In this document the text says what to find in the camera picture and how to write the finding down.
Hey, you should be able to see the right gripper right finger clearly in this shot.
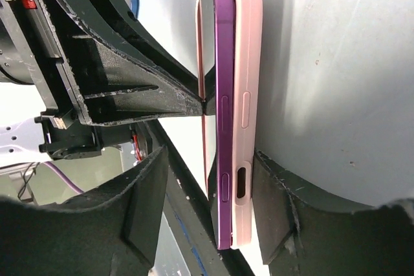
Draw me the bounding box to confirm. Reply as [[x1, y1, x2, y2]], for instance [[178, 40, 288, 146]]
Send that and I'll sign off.
[[252, 151, 413, 275]]

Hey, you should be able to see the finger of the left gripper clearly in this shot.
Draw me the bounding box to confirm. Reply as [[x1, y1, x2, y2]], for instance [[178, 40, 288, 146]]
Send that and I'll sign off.
[[89, 0, 199, 98]]

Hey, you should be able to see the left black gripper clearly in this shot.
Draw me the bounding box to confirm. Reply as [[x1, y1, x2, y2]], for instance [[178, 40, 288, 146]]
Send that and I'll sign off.
[[1, 0, 202, 160]]

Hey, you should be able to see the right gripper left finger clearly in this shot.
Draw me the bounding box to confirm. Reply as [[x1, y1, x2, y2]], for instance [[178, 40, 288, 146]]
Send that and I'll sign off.
[[1, 147, 168, 275]]

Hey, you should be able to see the purple phone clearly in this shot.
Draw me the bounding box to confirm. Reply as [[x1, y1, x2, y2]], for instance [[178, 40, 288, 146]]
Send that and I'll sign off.
[[195, 0, 235, 250]]

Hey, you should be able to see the pink phone case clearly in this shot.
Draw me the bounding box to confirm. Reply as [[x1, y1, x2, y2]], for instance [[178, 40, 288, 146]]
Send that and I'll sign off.
[[200, 0, 263, 249]]

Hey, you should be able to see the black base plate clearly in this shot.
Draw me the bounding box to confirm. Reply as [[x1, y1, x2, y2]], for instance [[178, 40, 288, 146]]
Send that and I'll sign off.
[[147, 117, 270, 275]]

